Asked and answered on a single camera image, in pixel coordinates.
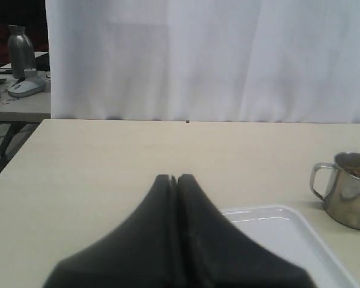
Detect steel mug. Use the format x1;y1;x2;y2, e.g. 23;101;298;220
309;152;360;230

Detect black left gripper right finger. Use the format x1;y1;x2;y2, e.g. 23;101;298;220
177;174;312;287

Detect grey metal bottle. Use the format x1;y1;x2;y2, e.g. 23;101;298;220
8;25;36;79

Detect white computer mouse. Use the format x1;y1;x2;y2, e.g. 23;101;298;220
7;77;46;98

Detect grey background desk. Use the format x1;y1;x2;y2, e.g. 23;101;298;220
0;71;51;123

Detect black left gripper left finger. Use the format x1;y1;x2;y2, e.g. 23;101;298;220
44;175;177;287

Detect white curtain backdrop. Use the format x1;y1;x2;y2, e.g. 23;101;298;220
46;1;360;123

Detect white plastic tray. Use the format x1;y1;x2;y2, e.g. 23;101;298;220
221;205;359;288

